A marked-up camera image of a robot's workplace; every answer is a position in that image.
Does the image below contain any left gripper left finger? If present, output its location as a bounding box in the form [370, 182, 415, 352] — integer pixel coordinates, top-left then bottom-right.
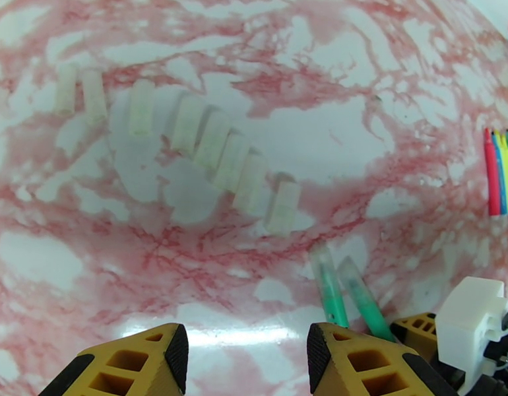
[38, 322, 190, 396]

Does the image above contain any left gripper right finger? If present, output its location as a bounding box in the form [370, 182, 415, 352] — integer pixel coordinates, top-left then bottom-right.
[306, 322, 459, 396]

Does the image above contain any blue marker pen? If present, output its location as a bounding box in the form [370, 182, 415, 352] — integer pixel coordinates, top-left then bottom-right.
[491, 133, 508, 216]

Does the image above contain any red marker pen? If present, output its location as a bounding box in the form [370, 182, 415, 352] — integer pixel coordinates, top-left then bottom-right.
[483, 127, 501, 218]

